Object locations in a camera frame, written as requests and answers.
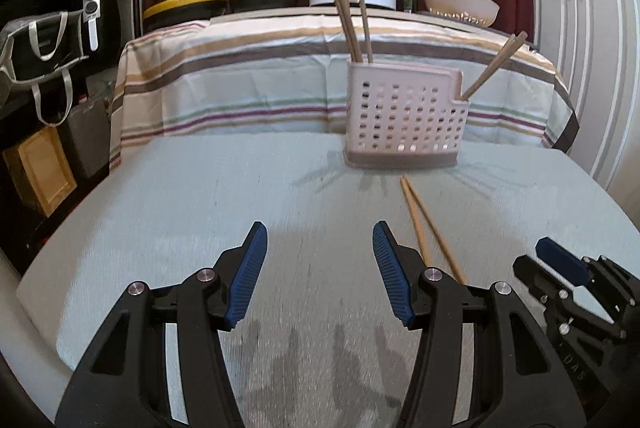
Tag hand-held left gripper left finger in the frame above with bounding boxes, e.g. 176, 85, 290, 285
54, 221, 269, 428

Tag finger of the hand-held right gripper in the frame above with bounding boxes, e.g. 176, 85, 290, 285
535, 237, 593, 287
512, 254, 571, 309

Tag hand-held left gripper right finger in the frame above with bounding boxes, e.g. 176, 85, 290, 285
372, 221, 586, 428

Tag pink perforated utensil holder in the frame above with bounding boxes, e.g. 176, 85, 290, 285
343, 59, 472, 171

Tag white wardrobe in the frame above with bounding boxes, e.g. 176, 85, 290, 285
520, 0, 640, 229

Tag striped tablecloth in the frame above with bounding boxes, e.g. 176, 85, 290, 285
109, 5, 581, 171

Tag black storage box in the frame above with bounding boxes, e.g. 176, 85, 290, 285
65, 98, 112, 179

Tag wooden board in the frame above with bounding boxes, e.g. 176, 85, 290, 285
2, 125, 78, 216

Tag flat black pan yellow lid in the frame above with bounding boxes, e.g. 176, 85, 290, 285
142, 0, 231, 34

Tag white bowl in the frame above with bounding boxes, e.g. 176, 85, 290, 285
422, 0, 501, 28

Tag black air fryer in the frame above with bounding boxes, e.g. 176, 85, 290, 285
75, 0, 122, 54

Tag black tote bag grey straps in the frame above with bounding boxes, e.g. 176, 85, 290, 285
0, 10, 91, 129

